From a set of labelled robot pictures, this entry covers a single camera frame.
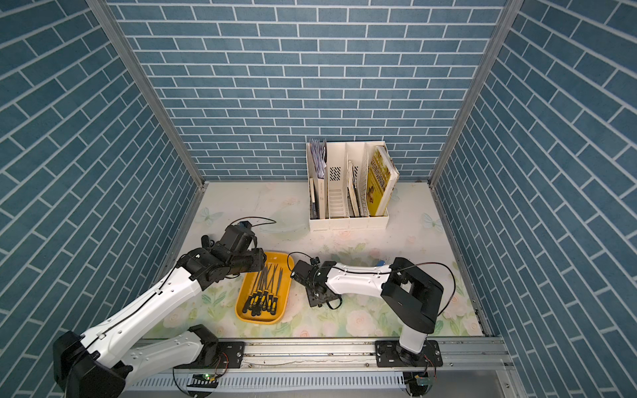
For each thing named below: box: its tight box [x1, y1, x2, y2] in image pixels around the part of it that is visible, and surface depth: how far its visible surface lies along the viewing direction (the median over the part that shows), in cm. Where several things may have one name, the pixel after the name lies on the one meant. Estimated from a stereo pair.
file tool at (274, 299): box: [270, 266, 284, 316], surface depth 85 cm
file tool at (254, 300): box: [248, 268, 268, 316], surface depth 84 cm
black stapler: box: [200, 234, 215, 252], surface depth 96 cm
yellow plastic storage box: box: [235, 252, 294, 326], surface depth 86 cm
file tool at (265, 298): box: [261, 266, 270, 312], surface depth 86 cm
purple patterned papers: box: [309, 138, 328, 179], surface depth 89 cm
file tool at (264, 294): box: [257, 266, 273, 314], surface depth 84 cm
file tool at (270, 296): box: [267, 263, 278, 312], surface depth 85 cm
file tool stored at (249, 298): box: [242, 271, 263, 314], surface depth 84 cm
